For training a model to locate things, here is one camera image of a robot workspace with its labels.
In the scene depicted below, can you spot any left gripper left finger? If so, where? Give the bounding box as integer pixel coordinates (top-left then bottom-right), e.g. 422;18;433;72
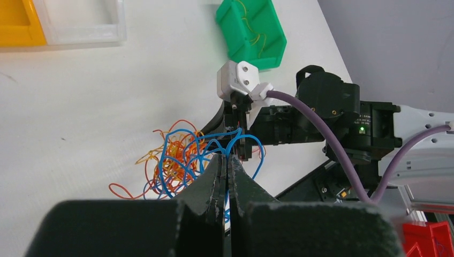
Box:
175;154;227;256

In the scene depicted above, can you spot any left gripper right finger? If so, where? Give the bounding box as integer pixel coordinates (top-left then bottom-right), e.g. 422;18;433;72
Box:
228;155;277;256

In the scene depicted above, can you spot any red plastic bin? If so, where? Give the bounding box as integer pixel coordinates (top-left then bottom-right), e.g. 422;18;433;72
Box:
403;221;453;257

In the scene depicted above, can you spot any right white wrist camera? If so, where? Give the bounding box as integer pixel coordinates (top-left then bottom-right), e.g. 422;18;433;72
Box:
217;61;274;130

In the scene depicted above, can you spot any blue cable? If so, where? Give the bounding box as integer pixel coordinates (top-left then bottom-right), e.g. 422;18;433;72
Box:
143;127;266;224

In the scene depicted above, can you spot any white translucent plastic bin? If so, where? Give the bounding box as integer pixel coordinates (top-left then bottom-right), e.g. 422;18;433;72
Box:
33;0;127;45

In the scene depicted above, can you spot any green plastic bin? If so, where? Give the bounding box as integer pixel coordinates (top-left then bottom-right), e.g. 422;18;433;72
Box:
215;1;287;70

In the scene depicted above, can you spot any coloured cable bundle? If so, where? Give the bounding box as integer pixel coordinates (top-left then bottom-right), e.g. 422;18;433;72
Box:
108;119;267;201

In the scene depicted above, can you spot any orange plastic bin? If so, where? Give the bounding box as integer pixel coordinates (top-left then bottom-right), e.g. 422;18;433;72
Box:
1;0;47;47

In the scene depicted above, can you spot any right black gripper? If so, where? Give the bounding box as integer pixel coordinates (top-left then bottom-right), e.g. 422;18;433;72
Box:
201;93;324;146

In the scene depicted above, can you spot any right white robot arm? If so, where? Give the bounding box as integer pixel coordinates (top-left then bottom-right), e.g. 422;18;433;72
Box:
201;61;453;203

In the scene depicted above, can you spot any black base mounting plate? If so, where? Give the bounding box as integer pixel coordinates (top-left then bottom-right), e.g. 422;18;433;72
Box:
276;161;381;203

